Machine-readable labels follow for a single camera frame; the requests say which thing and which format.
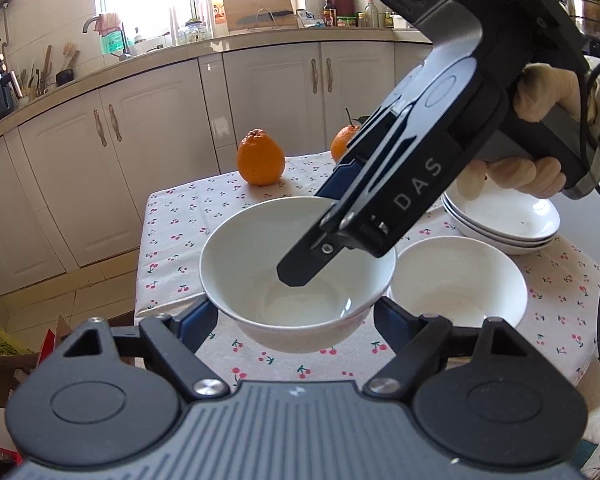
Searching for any white floral bowl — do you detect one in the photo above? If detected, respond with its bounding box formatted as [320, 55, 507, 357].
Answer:
[199, 196, 398, 353]
[389, 236, 528, 327]

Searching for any white plate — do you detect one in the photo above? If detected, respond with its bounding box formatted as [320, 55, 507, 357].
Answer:
[442, 180, 560, 256]

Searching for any kitchen faucet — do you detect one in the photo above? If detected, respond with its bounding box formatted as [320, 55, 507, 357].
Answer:
[82, 13, 132, 61]

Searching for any right gloved hand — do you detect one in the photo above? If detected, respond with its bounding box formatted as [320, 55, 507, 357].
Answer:
[454, 62, 581, 201]

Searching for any orange with leaf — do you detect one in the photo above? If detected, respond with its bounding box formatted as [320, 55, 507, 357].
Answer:
[329, 110, 361, 164]

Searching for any bumpy orange fruit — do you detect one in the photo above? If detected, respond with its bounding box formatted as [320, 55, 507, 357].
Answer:
[236, 129, 286, 186]

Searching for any steel pot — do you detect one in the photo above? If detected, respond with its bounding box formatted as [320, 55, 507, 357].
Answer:
[562, 0, 600, 40]

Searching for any cherry print tablecloth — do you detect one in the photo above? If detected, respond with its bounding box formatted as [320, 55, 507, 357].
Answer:
[135, 152, 600, 385]

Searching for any cardboard box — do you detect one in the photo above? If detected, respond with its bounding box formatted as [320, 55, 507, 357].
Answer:
[0, 314, 74, 411]

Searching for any wooden cutting board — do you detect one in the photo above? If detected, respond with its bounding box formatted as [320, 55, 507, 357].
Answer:
[223, 0, 298, 32]

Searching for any black utensil holder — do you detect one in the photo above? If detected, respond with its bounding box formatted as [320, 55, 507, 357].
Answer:
[55, 68, 76, 87]

